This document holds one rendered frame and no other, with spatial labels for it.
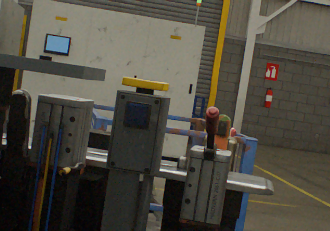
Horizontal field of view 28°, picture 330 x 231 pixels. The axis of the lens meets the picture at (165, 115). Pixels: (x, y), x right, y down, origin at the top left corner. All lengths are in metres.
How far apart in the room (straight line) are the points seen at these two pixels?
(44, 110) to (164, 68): 8.20
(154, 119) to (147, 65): 8.35
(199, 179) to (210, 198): 0.04
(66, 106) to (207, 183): 0.26
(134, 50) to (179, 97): 0.92
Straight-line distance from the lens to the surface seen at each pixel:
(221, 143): 1.41
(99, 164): 1.22
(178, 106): 9.35
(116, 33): 9.23
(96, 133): 1.45
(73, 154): 1.11
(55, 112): 1.11
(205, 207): 1.09
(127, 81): 0.93
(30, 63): 0.93
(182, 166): 1.28
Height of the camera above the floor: 1.16
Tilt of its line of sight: 3 degrees down
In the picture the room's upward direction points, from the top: 9 degrees clockwise
